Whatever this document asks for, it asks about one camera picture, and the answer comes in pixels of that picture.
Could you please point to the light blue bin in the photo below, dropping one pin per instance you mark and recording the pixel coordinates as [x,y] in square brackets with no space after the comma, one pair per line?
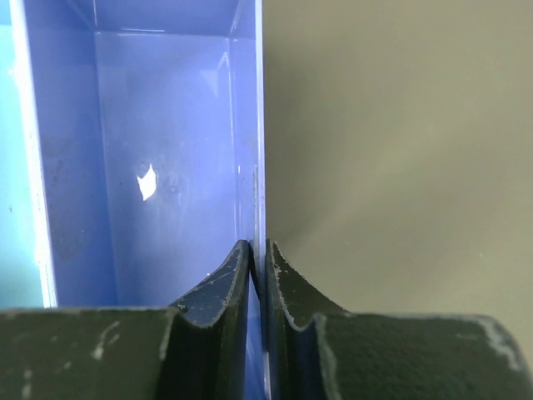
[27,278]

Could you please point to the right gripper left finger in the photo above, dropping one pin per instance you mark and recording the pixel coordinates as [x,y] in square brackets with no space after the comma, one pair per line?
[194,348]

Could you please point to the purple plastic bin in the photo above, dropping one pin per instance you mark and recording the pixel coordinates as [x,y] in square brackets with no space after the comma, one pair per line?
[150,124]

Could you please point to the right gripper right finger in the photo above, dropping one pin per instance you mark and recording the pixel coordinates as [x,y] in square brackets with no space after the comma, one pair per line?
[319,350]

